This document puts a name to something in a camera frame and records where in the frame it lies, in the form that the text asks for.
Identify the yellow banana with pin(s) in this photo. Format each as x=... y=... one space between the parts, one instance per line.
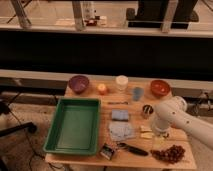
x=146 y=132

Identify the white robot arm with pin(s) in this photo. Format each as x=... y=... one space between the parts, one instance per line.
x=173 y=112

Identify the green plastic tray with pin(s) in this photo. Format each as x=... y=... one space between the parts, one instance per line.
x=75 y=127

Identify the orange fruit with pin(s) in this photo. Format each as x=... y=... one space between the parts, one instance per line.
x=102 y=89

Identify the white plastic cup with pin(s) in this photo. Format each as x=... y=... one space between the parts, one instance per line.
x=121 y=82

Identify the thin dark pen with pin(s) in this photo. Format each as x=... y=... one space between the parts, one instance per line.
x=117 y=103

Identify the purple bowl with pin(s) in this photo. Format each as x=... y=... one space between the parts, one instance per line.
x=78 y=83

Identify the blue sponge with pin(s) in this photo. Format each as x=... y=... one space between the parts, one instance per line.
x=120 y=115

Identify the blue plastic cup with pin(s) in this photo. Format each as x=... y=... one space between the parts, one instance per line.
x=137 y=93

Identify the small metal can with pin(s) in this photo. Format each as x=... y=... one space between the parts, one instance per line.
x=147 y=110

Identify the light blue cloth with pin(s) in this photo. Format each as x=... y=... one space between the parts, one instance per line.
x=120 y=131

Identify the orange bowl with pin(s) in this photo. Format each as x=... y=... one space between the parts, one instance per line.
x=160 y=88

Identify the wooden table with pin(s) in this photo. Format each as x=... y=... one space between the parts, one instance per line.
x=121 y=157

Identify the small black box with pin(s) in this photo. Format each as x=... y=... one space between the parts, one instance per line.
x=107 y=151

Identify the bunch of red grapes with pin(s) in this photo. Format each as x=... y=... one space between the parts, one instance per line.
x=171 y=155

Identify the black handled tool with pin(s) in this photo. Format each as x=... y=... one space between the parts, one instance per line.
x=132 y=149

